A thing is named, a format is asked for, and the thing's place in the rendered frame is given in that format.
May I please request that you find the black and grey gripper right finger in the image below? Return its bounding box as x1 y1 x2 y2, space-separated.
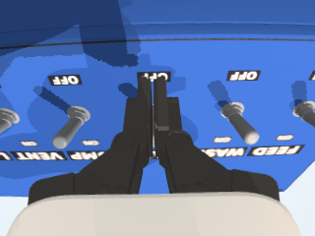
154 77 280 202

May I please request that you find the blue switch panel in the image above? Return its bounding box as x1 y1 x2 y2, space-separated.
0 0 315 197

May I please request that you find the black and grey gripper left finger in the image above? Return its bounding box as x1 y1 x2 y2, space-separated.
28 77 153 205

